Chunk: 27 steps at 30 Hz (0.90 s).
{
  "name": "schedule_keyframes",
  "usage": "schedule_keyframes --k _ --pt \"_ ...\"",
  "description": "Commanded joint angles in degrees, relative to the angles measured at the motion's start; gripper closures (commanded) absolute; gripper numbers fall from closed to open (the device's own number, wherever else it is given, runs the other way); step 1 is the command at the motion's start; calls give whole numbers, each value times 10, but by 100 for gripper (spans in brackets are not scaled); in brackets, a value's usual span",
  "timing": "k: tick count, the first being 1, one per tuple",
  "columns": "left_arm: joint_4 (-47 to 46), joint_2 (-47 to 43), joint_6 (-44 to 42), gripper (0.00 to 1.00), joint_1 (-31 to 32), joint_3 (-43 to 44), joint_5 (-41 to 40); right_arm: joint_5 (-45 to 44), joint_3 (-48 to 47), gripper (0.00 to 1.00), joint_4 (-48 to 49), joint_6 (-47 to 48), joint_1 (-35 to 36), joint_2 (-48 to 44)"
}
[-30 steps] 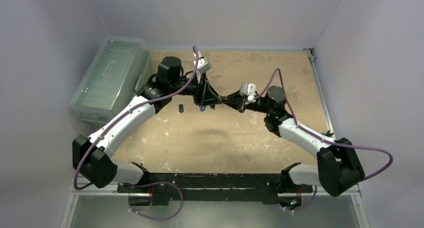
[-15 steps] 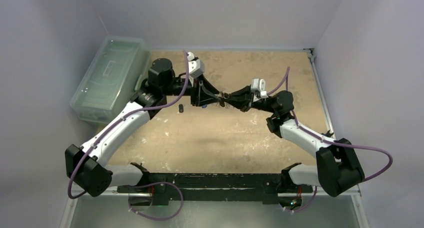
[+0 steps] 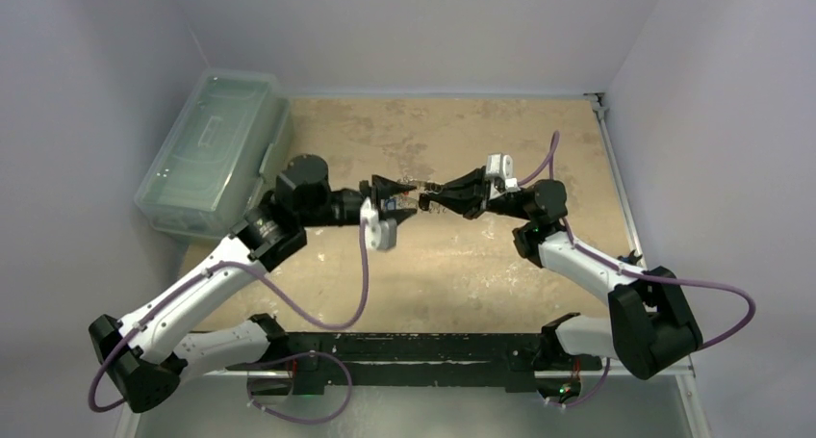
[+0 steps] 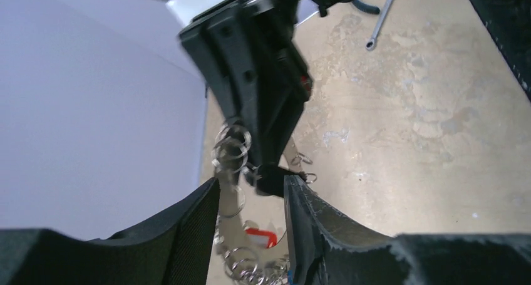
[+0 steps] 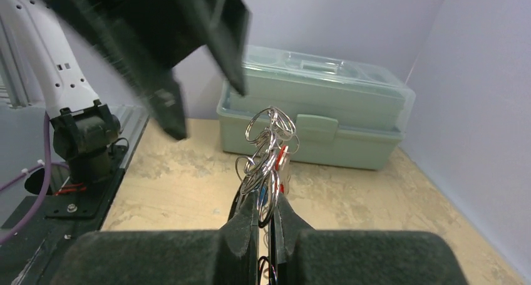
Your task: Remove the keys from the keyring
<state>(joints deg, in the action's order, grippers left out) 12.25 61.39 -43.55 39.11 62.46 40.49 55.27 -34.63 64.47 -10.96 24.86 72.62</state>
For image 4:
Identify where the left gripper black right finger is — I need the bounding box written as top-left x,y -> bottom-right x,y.
284,175 -> 530,284

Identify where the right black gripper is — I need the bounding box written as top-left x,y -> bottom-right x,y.
179,0 -> 353,158

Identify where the red plastic key tag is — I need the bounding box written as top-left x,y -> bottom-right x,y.
244,227 -> 277,249

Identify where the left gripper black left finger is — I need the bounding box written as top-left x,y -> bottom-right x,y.
1,178 -> 220,284

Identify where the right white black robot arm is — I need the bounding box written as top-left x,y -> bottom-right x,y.
164,0 -> 353,197

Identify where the silver wrench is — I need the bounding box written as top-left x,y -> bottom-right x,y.
365,0 -> 393,51

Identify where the large keyring with keys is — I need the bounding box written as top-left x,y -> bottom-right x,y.
211,123 -> 293,284

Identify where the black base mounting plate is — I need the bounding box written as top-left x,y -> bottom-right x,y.
470,0 -> 530,97

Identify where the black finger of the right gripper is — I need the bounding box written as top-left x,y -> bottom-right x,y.
250,42 -> 313,197

